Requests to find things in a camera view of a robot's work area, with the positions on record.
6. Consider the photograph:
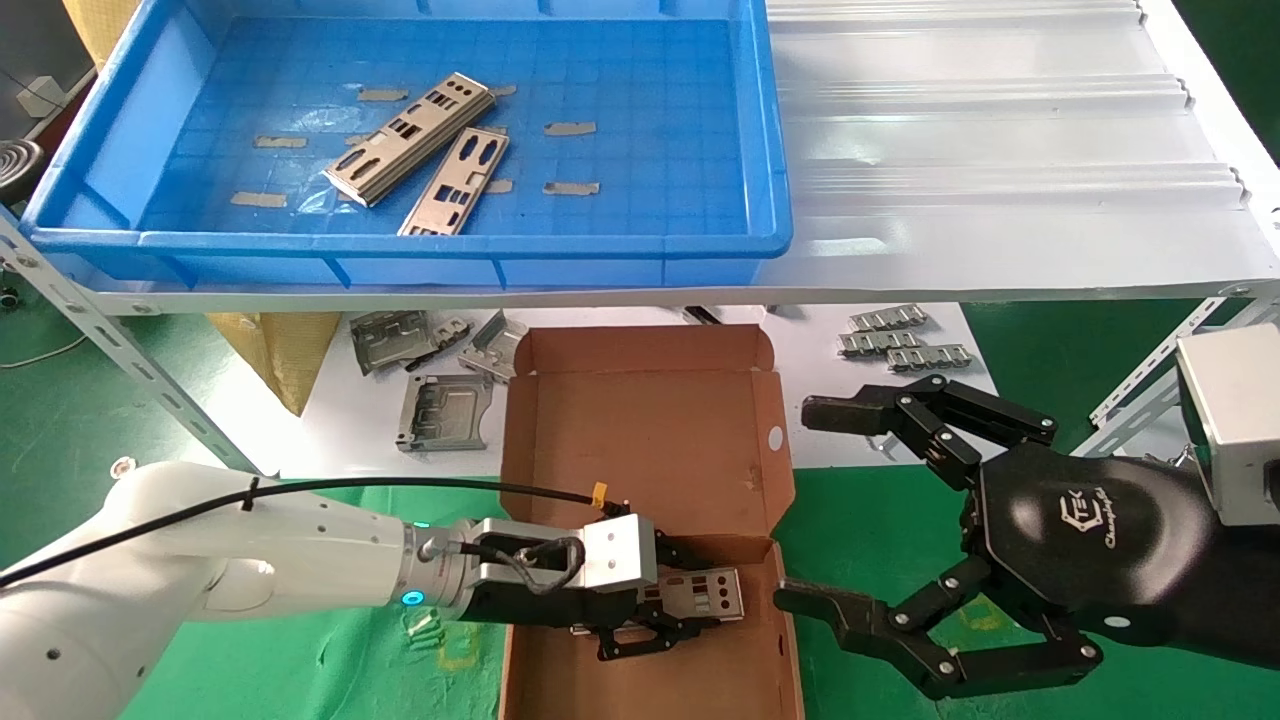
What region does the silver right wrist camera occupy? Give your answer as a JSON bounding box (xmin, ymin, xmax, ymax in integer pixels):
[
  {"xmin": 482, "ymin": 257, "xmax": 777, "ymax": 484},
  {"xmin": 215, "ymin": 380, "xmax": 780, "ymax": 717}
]
[{"xmin": 1175, "ymin": 323, "xmax": 1280, "ymax": 528}]

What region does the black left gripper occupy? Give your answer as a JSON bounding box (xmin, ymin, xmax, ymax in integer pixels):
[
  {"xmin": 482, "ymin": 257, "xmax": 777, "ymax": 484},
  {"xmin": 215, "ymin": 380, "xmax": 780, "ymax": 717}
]
[{"xmin": 462, "ymin": 538, "xmax": 727, "ymax": 663}]

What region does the black coiled object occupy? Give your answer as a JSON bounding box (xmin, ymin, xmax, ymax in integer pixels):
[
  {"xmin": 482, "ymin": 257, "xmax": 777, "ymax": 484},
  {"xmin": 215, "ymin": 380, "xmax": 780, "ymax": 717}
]
[{"xmin": 0, "ymin": 140, "xmax": 46, "ymax": 206}]

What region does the grey slotted angle shelf leg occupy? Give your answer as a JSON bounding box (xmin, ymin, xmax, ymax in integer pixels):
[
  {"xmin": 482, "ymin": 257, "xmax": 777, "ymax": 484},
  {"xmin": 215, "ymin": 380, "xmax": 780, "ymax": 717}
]
[{"xmin": 0, "ymin": 215, "xmax": 266, "ymax": 479}]

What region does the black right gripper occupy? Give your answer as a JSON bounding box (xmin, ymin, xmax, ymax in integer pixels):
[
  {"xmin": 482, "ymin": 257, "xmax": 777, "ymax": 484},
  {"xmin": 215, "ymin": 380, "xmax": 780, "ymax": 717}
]
[{"xmin": 773, "ymin": 375, "xmax": 1280, "ymax": 701}]

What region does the yellow woven sack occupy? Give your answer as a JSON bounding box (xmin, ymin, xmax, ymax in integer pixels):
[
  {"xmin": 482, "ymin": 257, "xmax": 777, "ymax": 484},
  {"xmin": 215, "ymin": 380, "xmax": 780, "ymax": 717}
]
[
  {"xmin": 205, "ymin": 312, "xmax": 343, "ymax": 417},
  {"xmin": 62, "ymin": 0, "xmax": 141, "ymax": 69}
]

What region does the green cloth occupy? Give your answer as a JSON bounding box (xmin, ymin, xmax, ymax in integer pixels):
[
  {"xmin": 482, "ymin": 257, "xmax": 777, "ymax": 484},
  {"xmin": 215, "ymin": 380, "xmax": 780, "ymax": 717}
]
[{"xmin": 100, "ymin": 465, "xmax": 1280, "ymax": 720}]

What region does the open brown cardboard box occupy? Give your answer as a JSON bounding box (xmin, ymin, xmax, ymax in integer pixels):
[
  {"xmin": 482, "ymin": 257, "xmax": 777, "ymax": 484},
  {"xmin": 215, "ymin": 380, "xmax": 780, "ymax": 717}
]
[{"xmin": 498, "ymin": 323, "xmax": 806, "ymax": 720}]

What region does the black looped cable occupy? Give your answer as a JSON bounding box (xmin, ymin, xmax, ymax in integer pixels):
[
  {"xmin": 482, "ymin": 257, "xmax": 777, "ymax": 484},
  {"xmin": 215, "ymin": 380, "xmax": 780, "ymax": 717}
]
[{"xmin": 472, "ymin": 535, "xmax": 588, "ymax": 598}]

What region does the thin white cable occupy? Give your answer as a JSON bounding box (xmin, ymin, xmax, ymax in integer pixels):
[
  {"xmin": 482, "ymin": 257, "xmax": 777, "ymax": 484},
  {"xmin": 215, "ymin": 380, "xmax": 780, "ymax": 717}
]
[{"xmin": 0, "ymin": 335, "xmax": 89, "ymax": 371}]

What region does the grey slotted angle shelf brace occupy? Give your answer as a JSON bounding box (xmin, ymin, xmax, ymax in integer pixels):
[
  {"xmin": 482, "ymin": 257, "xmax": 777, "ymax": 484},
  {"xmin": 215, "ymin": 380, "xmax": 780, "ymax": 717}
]
[{"xmin": 1072, "ymin": 283, "xmax": 1280, "ymax": 459}]

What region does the stack of metal shield plates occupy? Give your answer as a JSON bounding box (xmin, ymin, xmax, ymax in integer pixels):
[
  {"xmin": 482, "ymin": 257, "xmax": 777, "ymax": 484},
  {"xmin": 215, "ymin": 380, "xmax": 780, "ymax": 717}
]
[{"xmin": 322, "ymin": 72, "xmax": 496, "ymax": 209}]

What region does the silver toothed metal strip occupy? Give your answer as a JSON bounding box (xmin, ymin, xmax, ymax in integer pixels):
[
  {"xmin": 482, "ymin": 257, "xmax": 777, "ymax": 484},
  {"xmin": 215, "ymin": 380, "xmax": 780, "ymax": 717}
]
[
  {"xmin": 886, "ymin": 344, "xmax": 975, "ymax": 373},
  {"xmin": 836, "ymin": 331, "xmax": 923, "ymax": 357},
  {"xmin": 848, "ymin": 304, "xmax": 929, "ymax": 332}
]

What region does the small white box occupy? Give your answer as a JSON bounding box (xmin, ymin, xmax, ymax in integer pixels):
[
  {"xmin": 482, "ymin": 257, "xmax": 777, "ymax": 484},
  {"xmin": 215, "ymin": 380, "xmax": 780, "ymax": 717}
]
[{"xmin": 15, "ymin": 75, "xmax": 66, "ymax": 116}]

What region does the metal shield plate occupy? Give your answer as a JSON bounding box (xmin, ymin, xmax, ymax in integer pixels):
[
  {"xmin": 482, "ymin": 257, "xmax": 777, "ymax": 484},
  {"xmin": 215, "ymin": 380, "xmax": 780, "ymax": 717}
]
[
  {"xmin": 660, "ymin": 565, "xmax": 747, "ymax": 625},
  {"xmin": 397, "ymin": 127, "xmax": 511, "ymax": 238}
]

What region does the blue plastic tray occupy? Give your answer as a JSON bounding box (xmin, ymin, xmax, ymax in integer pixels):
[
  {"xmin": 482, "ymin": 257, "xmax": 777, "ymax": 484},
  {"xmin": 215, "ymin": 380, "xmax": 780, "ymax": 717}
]
[{"xmin": 20, "ymin": 0, "xmax": 794, "ymax": 291}]

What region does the long black arm cable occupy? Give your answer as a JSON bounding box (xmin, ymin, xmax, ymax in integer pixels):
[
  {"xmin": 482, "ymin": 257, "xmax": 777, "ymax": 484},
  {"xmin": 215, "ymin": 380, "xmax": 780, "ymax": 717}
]
[{"xmin": 0, "ymin": 478, "xmax": 631, "ymax": 591}]

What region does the white paper sheet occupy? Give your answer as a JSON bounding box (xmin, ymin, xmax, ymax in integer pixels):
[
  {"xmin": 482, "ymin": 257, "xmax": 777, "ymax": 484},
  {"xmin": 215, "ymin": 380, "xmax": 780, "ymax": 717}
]
[{"xmin": 270, "ymin": 303, "xmax": 1001, "ymax": 479}]

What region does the grey stamped metal bracket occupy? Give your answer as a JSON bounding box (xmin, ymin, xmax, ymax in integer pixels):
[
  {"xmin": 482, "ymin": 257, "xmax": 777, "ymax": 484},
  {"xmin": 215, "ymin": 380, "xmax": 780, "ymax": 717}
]
[
  {"xmin": 348, "ymin": 310, "xmax": 473, "ymax": 377},
  {"xmin": 397, "ymin": 374, "xmax": 496, "ymax": 453},
  {"xmin": 458, "ymin": 310, "xmax": 528, "ymax": 383}
]

